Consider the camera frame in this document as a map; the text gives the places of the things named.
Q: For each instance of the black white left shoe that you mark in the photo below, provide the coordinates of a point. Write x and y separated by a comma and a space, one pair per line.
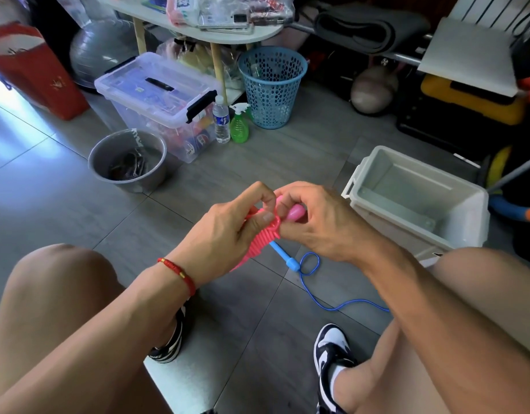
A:
170, 345

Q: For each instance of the grey exercise ball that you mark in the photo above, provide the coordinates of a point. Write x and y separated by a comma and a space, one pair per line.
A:
101, 47

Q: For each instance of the person's left leg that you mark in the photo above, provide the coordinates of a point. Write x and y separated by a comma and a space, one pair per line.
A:
49, 297

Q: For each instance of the black white shoe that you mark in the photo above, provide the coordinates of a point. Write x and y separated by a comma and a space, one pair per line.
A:
170, 345
329, 358

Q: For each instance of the multicoloured hula hoop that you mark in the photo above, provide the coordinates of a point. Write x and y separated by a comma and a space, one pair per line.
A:
516, 207

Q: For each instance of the green spray bottle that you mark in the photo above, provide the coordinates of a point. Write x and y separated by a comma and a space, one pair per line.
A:
240, 126

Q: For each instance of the pink white packet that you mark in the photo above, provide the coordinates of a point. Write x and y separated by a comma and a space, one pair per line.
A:
183, 8

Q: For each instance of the clear bin with black latches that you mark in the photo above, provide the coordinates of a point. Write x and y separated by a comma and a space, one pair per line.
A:
148, 86

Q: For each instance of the small plastic water bottle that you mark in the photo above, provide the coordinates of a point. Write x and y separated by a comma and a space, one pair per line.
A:
222, 120

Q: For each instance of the grey metal basin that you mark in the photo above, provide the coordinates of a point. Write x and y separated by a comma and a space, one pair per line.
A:
101, 164

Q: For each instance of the person's left forearm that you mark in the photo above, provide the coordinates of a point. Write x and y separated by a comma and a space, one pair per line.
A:
84, 349

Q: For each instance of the grey flat board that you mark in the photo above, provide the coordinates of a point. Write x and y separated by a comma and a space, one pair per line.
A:
467, 56

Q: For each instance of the white metal pole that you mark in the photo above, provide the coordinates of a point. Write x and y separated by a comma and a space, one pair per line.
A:
515, 172

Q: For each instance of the grey folded mat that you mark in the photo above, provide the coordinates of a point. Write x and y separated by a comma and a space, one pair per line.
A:
373, 28

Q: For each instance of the brown ball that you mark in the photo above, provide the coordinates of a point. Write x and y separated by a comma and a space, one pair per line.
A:
373, 90

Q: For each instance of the person's right forearm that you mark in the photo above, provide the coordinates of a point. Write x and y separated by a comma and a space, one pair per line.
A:
472, 340

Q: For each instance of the blue mesh plastic basket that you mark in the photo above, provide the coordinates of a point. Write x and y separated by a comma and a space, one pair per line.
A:
273, 86

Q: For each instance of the white radiator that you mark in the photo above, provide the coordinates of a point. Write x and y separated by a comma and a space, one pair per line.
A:
497, 8

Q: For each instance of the person's leg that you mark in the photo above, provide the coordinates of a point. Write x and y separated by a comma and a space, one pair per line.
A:
49, 297
497, 306

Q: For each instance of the person's left hand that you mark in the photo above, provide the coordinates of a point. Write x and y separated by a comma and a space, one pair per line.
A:
222, 241

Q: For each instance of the red bag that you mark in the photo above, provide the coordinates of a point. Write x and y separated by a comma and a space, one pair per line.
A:
36, 69

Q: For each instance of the clear plastic bag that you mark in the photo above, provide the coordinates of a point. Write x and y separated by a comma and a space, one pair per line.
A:
269, 8

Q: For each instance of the white plastic bin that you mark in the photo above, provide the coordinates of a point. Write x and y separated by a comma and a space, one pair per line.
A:
420, 198

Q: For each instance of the person's right hand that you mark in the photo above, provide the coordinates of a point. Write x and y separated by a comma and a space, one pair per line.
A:
329, 224

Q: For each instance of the white round table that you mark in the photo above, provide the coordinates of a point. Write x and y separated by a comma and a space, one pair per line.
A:
153, 13

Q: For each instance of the white plastic bag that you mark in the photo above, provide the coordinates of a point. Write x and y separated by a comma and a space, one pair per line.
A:
71, 4

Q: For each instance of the person's right leg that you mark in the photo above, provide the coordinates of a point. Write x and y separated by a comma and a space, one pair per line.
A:
497, 306

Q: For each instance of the yellow black case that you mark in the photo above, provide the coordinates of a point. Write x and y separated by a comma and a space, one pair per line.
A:
472, 99

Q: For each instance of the black white right shoe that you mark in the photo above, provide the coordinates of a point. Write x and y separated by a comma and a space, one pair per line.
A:
329, 358

